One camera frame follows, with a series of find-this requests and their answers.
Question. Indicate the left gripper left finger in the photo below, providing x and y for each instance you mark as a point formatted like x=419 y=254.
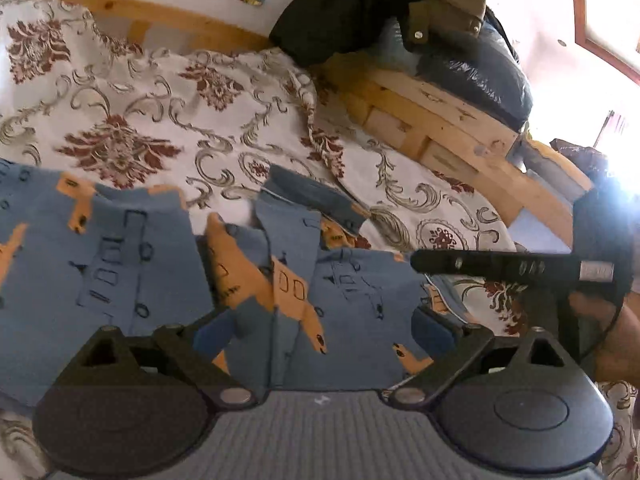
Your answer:
x=192 y=350

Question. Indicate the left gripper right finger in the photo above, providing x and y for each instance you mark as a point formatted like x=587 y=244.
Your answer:
x=454 y=349

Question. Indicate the blue patterned pyjama pants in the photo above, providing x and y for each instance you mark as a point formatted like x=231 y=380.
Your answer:
x=314 y=307

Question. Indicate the operator hand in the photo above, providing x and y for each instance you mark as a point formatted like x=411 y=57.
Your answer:
x=617 y=357

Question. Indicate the black plastic bag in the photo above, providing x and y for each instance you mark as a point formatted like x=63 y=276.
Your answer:
x=487 y=74

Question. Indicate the white floral bedspread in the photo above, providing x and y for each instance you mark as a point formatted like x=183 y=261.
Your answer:
x=526 y=410

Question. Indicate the olive green garment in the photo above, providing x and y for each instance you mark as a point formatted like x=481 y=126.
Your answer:
x=454 y=22

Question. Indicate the dark jacket on bedpost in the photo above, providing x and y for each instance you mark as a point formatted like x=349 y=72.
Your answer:
x=311 y=31

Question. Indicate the wooden bed frame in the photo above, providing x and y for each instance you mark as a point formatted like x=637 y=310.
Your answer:
x=425 y=124

